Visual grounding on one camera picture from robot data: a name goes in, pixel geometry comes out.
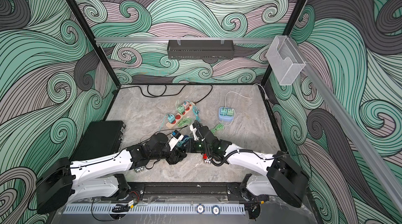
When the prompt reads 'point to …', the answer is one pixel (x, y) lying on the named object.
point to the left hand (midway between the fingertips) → (183, 151)
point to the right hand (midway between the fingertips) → (180, 147)
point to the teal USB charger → (171, 118)
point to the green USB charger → (181, 109)
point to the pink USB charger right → (185, 104)
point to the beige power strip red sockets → (179, 116)
